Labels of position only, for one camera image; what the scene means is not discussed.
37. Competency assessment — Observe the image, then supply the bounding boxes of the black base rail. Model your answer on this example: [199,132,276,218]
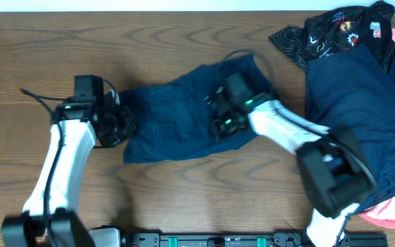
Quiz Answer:
[91,224,389,247]

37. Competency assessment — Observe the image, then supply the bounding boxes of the navy blue garment pile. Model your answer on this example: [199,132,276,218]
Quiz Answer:
[306,45,395,210]

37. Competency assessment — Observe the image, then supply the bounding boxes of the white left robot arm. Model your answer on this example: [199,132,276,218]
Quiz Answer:
[1,103,136,246]

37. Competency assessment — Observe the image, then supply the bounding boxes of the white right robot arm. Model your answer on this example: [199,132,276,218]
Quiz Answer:
[204,86,376,246]

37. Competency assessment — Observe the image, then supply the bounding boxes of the black patterned shirt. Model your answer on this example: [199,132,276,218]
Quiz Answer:
[269,1,395,71]

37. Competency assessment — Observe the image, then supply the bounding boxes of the navy blue shorts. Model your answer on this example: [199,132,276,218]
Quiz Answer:
[119,55,276,163]

